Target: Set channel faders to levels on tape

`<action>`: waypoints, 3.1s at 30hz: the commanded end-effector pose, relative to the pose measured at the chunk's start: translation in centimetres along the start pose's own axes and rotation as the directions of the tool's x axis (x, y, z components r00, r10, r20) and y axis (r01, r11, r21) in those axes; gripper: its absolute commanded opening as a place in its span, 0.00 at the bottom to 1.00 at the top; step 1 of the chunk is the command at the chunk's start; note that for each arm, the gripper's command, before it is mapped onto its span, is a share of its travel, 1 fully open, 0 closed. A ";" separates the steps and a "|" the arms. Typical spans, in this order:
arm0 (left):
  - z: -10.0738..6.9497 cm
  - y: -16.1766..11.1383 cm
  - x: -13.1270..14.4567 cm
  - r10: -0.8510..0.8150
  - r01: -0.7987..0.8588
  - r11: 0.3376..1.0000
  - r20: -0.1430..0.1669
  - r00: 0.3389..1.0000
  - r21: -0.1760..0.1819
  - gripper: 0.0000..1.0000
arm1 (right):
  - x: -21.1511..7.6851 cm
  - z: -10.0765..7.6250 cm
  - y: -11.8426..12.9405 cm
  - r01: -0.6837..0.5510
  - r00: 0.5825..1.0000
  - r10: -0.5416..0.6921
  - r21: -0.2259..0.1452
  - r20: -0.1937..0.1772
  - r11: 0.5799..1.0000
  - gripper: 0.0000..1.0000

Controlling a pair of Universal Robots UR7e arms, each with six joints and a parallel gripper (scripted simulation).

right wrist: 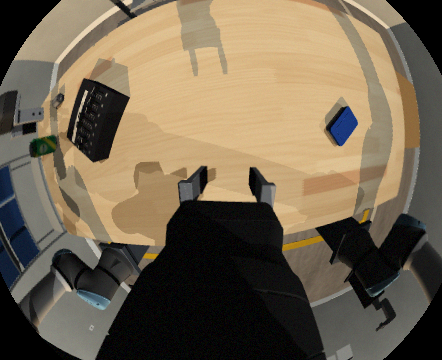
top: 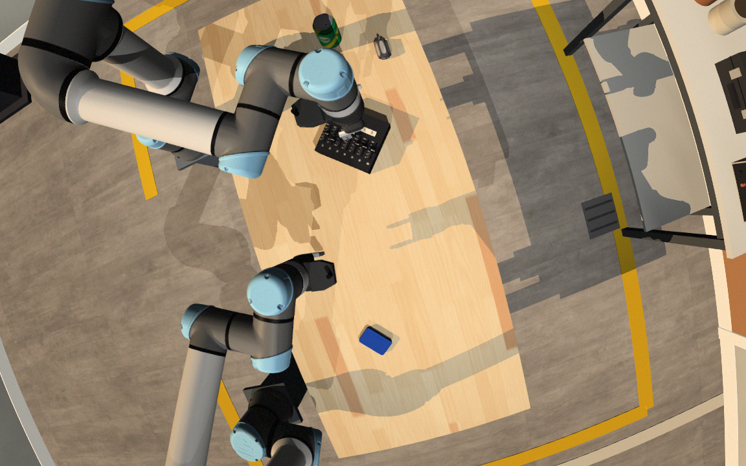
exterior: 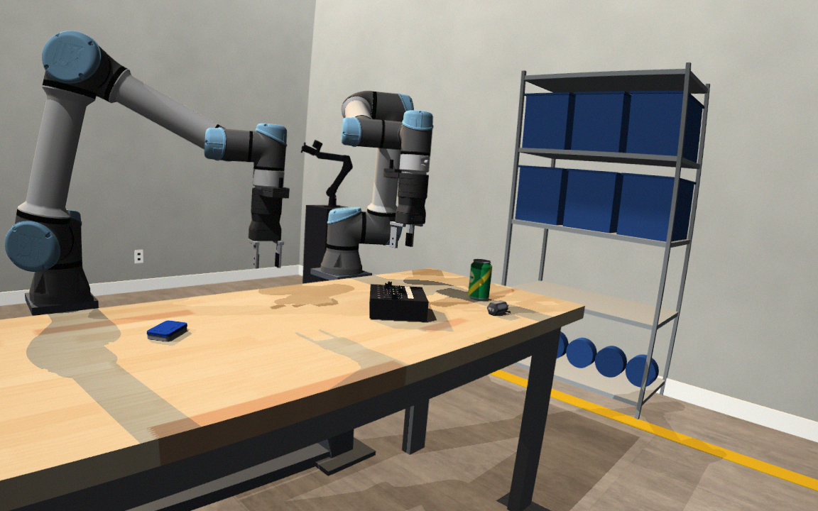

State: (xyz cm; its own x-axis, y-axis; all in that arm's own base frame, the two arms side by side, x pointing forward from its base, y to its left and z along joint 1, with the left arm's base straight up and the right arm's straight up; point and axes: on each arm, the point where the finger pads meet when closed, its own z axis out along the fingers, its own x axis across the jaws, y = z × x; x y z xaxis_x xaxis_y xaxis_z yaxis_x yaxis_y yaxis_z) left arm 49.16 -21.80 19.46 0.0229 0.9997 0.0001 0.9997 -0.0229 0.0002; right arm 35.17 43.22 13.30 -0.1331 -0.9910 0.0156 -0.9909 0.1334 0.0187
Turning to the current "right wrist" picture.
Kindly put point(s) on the green and yellow drink can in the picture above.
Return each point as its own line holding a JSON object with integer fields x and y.
{"x": 42, "y": 146}

